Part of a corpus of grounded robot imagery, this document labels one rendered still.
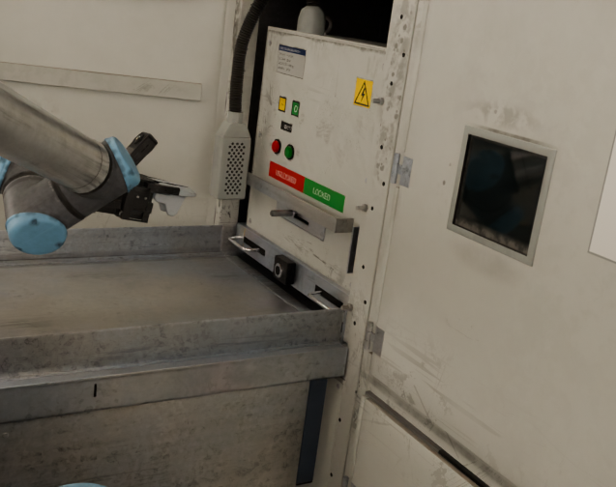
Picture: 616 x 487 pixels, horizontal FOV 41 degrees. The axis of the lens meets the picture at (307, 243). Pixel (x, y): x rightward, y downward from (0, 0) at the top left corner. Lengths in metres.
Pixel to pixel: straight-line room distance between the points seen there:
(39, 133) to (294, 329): 0.61
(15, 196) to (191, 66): 0.72
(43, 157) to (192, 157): 0.89
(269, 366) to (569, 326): 0.58
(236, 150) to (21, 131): 0.82
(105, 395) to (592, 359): 0.74
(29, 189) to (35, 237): 0.08
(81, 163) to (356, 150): 0.56
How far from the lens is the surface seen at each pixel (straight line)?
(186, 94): 2.00
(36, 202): 1.39
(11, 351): 1.33
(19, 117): 1.11
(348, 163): 1.60
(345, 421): 1.59
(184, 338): 1.41
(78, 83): 2.00
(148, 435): 1.46
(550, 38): 1.14
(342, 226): 1.57
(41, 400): 1.34
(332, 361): 1.54
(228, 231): 2.01
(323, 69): 1.70
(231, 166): 1.86
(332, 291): 1.64
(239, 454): 1.56
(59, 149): 1.20
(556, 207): 1.11
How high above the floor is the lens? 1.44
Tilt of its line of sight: 16 degrees down
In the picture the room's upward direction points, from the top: 8 degrees clockwise
